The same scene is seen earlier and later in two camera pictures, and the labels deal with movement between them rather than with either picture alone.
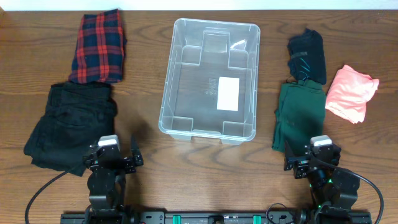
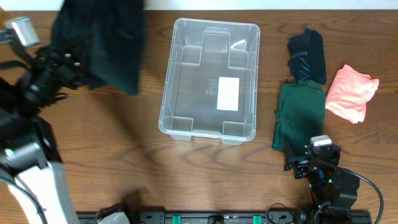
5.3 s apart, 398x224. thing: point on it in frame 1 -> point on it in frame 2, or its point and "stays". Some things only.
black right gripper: (303, 163) stays
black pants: (78, 115) -> (107, 38)
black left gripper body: (127, 167) -> (51, 83)
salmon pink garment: (349, 93) stays
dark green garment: (299, 117) stays
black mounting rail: (229, 217) stays
